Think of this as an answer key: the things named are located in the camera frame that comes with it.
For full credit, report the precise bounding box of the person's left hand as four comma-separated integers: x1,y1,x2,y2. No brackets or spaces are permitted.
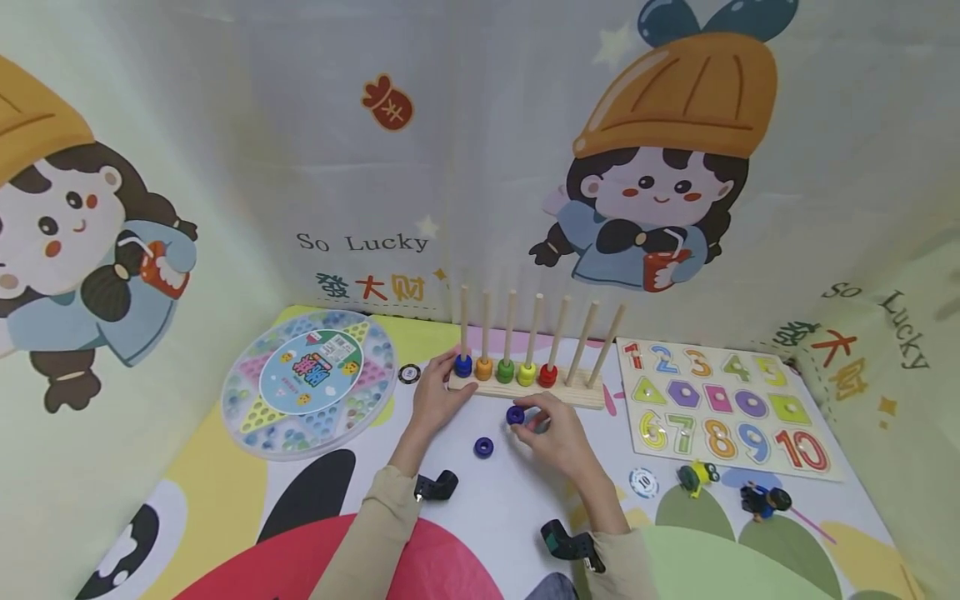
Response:
409,351,481,443

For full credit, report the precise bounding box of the person's right hand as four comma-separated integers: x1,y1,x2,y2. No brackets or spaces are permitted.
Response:
513,392,599,489

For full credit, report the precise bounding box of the wooden peg stand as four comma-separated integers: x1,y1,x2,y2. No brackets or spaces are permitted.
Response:
447,285,628,411

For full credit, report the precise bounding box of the person's left forearm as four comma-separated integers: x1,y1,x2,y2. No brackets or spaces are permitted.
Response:
310,427,445,600

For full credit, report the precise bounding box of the person's right forearm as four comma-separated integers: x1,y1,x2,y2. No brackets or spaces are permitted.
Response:
562,465,661,600

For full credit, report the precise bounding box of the black wrist band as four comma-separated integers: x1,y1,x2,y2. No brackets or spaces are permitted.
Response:
540,518,608,577
413,469,460,504

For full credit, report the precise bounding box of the round marble game box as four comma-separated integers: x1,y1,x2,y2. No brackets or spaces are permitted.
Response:
219,309,399,463

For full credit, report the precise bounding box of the green toy car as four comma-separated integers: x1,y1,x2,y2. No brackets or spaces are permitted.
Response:
676,460,722,500

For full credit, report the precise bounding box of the wooden number puzzle board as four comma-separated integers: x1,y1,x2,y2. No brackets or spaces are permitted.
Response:
615,337,846,483

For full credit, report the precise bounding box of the blue toy car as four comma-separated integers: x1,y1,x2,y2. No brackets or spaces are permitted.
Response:
739,481,793,523

